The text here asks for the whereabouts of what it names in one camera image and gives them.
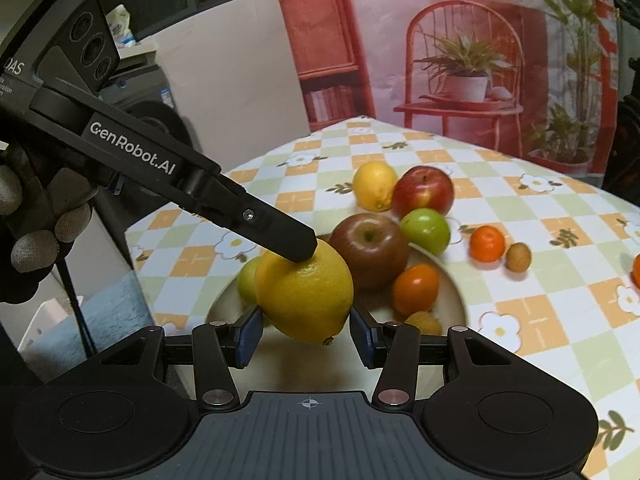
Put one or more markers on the cream round plate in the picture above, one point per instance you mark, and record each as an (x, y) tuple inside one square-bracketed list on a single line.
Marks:
[(448, 295)]

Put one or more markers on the printed backdrop cloth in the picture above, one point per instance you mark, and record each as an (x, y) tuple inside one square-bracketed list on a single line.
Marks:
[(380, 35)]

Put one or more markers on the dark red speckled apple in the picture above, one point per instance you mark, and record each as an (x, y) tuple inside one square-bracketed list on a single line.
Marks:
[(370, 255)]

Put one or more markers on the white box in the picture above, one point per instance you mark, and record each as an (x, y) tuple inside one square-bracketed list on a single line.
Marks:
[(45, 325)]

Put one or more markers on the brown longan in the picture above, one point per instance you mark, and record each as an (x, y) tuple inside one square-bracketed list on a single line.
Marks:
[(424, 323), (518, 256)]

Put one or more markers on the white printed packet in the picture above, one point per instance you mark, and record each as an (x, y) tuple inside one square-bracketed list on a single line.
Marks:
[(120, 25)]

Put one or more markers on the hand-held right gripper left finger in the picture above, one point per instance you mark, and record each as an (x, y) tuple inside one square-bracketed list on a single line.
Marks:
[(247, 340)]

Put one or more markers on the orange mandarin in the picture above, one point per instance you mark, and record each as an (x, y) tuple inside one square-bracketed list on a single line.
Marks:
[(636, 270), (486, 243), (415, 290)]

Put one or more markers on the yellow lemon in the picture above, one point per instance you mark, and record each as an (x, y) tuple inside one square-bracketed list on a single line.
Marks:
[(375, 185), (305, 295)]

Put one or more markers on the bright red apple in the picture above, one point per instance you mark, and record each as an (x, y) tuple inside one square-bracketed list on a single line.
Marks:
[(422, 192)]

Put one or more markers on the checked floral tablecloth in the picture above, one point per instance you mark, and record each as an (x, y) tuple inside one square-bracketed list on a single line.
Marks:
[(525, 200)]

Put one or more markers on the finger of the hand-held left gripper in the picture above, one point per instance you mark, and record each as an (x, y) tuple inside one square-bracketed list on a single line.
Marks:
[(270, 230)]

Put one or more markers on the green apple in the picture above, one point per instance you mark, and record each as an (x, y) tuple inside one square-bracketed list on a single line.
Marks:
[(426, 230), (247, 280)]

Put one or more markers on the white board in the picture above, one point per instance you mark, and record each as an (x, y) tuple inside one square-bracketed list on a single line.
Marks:
[(240, 60)]

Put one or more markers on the person's left hand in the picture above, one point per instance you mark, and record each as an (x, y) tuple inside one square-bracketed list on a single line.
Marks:
[(70, 220)]

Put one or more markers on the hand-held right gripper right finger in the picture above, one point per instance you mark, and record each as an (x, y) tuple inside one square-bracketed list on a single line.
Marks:
[(362, 340)]

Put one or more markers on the light blue rug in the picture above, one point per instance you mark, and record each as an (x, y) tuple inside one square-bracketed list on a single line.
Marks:
[(110, 310)]

